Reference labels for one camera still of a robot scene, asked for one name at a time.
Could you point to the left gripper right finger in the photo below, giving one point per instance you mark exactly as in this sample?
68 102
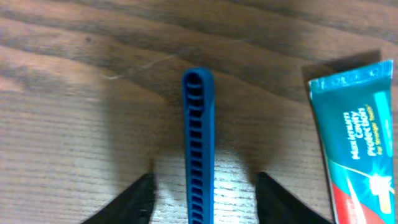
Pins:
276 205

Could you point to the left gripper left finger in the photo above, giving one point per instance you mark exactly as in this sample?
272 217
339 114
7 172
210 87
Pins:
133 206

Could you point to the green red toothpaste tube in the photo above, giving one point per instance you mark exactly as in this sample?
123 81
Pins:
353 110

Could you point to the blue disposable razor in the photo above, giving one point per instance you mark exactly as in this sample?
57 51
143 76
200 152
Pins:
198 91

